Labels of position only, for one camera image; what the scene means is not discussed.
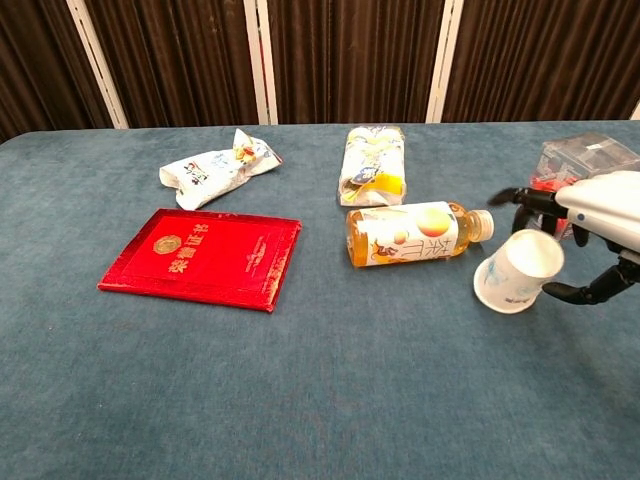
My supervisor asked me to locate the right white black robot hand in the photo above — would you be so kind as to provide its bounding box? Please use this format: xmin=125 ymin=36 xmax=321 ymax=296
xmin=487 ymin=170 xmax=640 ymax=306

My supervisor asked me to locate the white paper cup blue butterfly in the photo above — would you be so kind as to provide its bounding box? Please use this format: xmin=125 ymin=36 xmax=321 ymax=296
xmin=473 ymin=229 xmax=566 ymax=315

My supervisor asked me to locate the orange tea drink bottle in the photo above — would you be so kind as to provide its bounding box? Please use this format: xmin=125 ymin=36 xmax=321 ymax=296
xmin=345 ymin=200 xmax=496 ymax=270

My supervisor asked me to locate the clear plastic box red toy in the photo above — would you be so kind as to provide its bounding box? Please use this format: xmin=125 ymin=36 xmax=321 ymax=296
xmin=524 ymin=131 xmax=640 ymax=241

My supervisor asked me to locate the white yellow tissue pack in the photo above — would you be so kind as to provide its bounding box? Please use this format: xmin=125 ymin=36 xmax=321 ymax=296
xmin=337 ymin=124 xmax=407 ymax=207

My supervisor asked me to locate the blue table cloth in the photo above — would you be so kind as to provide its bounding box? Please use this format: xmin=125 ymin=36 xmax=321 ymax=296
xmin=0 ymin=118 xmax=640 ymax=480

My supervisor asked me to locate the crumpled white snack bag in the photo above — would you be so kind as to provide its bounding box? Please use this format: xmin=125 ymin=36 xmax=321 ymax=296
xmin=159 ymin=127 xmax=284 ymax=211

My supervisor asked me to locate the red certificate folder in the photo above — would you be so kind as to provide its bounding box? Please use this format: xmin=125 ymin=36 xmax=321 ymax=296
xmin=96 ymin=208 xmax=303 ymax=314

